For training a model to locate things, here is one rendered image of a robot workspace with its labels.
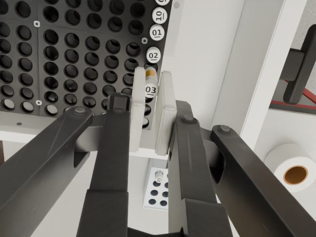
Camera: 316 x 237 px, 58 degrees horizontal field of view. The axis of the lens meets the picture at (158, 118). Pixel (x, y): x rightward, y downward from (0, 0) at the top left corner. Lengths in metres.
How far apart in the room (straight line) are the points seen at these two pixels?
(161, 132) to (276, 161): 0.35
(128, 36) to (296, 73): 0.15
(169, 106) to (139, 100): 0.02
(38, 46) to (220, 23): 0.19
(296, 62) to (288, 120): 0.22
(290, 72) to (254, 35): 0.05
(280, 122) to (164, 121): 0.35
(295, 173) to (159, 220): 0.25
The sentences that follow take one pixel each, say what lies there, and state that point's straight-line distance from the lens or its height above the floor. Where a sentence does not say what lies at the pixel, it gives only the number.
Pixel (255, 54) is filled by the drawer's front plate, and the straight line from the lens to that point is 0.27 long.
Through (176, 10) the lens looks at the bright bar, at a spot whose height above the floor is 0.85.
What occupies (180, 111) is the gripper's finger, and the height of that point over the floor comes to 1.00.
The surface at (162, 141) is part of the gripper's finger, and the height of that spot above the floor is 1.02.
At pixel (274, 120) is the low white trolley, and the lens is 0.48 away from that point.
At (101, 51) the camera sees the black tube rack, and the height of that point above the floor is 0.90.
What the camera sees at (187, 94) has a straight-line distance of 0.35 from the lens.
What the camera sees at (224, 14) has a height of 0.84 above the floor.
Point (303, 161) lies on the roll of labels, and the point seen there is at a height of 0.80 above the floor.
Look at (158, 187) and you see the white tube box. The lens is 0.47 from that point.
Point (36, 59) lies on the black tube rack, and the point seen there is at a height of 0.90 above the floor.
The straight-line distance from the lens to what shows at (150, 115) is 0.28.
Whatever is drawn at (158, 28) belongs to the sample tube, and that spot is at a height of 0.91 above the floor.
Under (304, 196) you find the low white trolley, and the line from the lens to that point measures 0.60.
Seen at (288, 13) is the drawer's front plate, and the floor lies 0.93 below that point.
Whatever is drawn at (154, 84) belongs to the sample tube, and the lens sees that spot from 0.21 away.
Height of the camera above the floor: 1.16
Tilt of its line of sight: 64 degrees down
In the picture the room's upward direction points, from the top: 177 degrees clockwise
